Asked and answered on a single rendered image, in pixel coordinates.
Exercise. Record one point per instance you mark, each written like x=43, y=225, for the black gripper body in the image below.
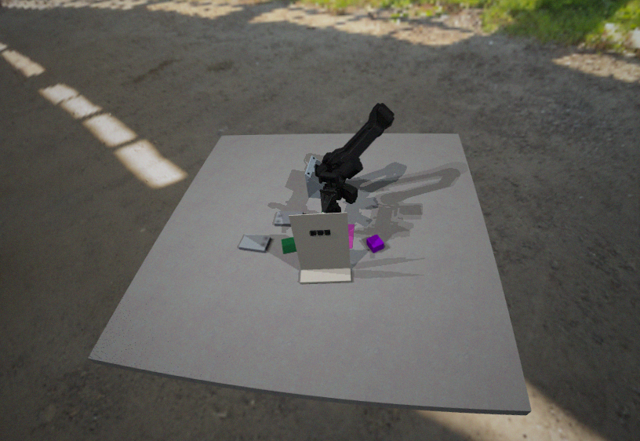
x=332, y=180

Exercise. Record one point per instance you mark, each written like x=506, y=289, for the purple cube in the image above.
x=375, y=243

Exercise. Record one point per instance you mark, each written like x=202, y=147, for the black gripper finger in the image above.
x=327, y=196
x=333, y=206

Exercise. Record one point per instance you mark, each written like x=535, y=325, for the magenta square zone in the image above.
x=351, y=234

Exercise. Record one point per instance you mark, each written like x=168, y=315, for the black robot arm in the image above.
x=345, y=161

